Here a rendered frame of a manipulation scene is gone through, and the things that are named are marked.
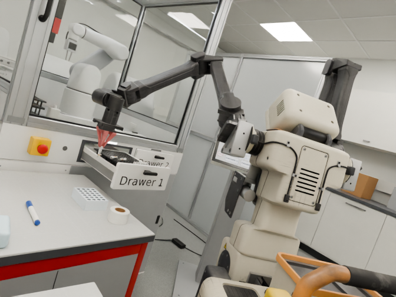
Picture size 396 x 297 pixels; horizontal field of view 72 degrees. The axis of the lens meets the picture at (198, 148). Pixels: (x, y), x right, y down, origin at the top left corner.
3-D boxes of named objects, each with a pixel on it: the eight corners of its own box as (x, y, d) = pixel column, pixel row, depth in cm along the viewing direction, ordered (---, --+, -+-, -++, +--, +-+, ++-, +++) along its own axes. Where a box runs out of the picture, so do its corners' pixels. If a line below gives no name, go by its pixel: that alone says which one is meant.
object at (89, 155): (161, 185, 131) (164, 174, 130) (114, 184, 112) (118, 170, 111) (118, 158, 157) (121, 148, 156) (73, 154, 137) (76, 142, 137)
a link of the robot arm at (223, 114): (244, 116, 94) (243, 129, 97) (242, 99, 101) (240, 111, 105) (218, 116, 94) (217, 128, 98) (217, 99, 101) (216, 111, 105)
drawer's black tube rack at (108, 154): (144, 178, 133) (148, 166, 132) (113, 177, 120) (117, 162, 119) (121, 163, 147) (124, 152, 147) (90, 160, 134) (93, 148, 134)
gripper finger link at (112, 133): (86, 142, 105) (94, 119, 104) (103, 145, 111) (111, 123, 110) (94, 148, 101) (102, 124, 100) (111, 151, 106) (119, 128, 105)
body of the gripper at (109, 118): (91, 122, 104) (97, 104, 103) (114, 128, 112) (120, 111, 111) (99, 126, 100) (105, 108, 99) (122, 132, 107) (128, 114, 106)
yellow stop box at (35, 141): (48, 157, 116) (53, 141, 116) (29, 155, 111) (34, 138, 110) (44, 153, 120) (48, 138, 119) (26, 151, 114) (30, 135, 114)
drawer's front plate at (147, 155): (169, 171, 176) (174, 155, 175) (132, 168, 154) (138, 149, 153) (167, 170, 177) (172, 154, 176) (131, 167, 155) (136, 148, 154)
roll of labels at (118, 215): (103, 220, 94) (106, 209, 94) (111, 214, 101) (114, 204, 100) (122, 227, 93) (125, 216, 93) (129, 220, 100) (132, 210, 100)
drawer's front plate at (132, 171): (164, 190, 131) (171, 168, 130) (111, 189, 109) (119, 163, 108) (162, 188, 132) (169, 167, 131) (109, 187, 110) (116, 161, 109)
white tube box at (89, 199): (105, 210, 102) (108, 201, 102) (83, 211, 96) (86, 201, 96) (92, 196, 111) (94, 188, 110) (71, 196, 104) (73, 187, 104)
